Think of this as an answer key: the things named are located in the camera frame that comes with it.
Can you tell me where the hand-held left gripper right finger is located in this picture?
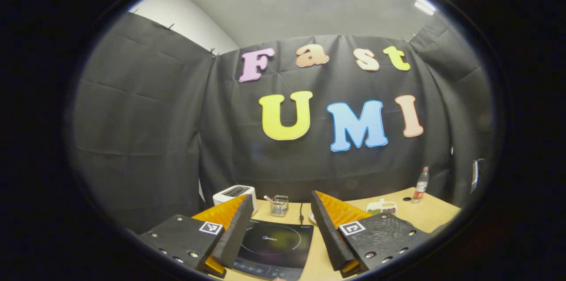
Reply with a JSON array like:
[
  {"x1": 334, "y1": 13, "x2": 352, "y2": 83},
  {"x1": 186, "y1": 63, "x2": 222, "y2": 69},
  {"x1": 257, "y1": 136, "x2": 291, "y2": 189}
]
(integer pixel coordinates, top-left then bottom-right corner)
[{"x1": 310, "y1": 191, "x2": 432, "y2": 278}]

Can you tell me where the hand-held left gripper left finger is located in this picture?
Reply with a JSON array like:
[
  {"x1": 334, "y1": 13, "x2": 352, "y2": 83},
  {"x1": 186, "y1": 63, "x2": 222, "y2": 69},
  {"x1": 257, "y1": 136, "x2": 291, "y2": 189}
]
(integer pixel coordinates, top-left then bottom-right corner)
[{"x1": 138, "y1": 193, "x2": 255, "y2": 279}]

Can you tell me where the black induction cooktop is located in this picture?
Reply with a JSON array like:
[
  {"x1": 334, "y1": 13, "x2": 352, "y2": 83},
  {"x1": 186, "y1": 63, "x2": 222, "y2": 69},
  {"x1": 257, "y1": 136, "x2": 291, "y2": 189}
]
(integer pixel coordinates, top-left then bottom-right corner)
[{"x1": 233, "y1": 218, "x2": 314, "y2": 281}]

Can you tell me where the white toaster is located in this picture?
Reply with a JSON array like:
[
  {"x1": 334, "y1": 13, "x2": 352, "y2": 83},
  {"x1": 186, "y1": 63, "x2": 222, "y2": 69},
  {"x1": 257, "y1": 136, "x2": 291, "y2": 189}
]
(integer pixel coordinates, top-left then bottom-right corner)
[{"x1": 213, "y1": 185, "x2": 258, "y2": 215}]

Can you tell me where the white divided bean dish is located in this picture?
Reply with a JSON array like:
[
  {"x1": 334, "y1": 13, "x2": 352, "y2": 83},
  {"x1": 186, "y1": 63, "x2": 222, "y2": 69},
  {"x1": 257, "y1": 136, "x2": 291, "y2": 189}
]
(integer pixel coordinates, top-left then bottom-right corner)
[{"x1": 366, "y1": 198, "x2": 398, "y2": 216}]

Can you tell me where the red label plastic bottle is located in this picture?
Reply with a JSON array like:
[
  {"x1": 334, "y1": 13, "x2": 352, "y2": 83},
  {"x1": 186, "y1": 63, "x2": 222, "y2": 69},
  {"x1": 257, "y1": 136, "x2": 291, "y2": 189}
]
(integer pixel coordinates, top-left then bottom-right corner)
[{"x1": 411, "y1": 166, "x2": 430, "y2": 204}]

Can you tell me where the small ceiling light panel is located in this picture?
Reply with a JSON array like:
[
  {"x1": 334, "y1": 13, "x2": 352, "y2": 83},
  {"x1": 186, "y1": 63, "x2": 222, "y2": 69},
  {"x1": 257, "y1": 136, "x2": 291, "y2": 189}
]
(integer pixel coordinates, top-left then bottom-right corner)
[{"x1": 414, "y1": 0, "x2": 436, "y2": 16}]

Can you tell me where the metal wire utensil holder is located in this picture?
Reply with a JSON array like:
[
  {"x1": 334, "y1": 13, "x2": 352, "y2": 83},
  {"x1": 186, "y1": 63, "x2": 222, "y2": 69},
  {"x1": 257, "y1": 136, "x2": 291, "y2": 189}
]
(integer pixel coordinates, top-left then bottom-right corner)
[{"x1": 270, "y1": 195, "x2": 289, "y2": 217}]

